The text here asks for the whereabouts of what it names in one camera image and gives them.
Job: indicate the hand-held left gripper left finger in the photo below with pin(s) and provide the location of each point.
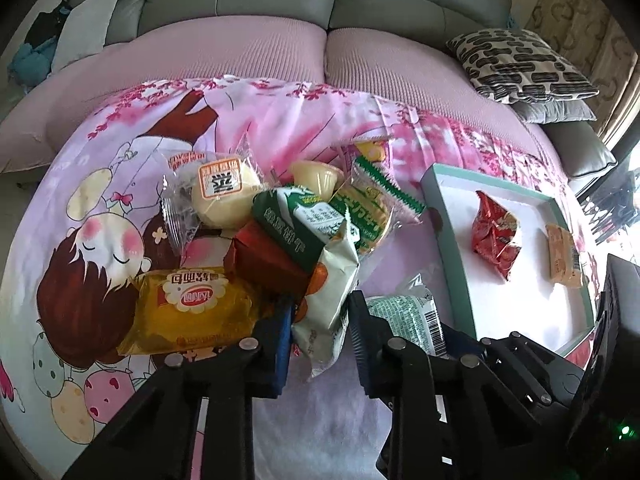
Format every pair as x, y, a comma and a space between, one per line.
282, 355

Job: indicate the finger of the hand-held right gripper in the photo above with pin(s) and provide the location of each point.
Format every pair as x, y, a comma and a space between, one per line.
530, 367

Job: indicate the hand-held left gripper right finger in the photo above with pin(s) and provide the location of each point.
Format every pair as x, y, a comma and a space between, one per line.
357, 345

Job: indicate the mint and silver snack packet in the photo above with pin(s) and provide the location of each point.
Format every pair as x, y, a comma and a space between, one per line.
400, 310

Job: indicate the teal and white box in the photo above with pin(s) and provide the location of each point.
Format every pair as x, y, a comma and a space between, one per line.
520, 300

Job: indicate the white and orange snack packet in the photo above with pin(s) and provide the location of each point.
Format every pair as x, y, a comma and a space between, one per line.
330, 280

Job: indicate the dark red snack packet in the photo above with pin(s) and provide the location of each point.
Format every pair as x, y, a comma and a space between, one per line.
260, 260

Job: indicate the yellow bread packet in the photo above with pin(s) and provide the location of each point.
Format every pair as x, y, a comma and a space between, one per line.
190, 310

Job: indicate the peach cake packet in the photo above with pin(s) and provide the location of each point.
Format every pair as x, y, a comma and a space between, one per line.
562, 260

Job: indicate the green and white biscuit packet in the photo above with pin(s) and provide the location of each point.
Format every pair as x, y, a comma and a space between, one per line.
290, 225

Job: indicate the red crinkled snack packet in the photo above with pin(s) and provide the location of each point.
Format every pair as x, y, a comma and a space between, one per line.
495, 235

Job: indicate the green striped cracker packet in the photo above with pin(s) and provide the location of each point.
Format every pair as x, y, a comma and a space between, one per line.
370, 200

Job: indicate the clear bun packet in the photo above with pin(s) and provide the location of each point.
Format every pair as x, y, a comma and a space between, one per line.
220, 195

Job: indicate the pink and yellow snack packet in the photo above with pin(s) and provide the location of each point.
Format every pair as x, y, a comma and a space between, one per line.
370, 150

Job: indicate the black metal railing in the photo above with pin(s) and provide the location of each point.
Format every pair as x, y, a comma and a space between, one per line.
605, 200

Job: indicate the pale yellow jelly cup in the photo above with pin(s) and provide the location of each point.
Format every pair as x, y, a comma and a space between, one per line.
315, 175

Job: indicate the pink printed blanket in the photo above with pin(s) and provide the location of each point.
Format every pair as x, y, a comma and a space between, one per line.
300, 120

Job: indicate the grey pillow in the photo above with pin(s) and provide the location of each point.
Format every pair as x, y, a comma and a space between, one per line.
550, 111

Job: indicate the pink sofa cover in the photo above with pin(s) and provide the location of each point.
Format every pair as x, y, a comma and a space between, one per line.
250, 55

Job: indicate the black and white patterned pillow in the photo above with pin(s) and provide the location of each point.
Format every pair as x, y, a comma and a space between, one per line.
520, 65

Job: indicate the patterned beige curtain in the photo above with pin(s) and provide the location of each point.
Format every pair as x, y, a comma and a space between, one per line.
575, 15

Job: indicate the light grey cushion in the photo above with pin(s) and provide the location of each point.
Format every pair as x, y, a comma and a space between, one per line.
85, 30

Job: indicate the teal cloth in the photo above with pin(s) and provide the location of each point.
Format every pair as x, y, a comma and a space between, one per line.
30, 62

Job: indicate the black cloth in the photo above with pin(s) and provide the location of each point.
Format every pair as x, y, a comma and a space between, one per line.
45, 25

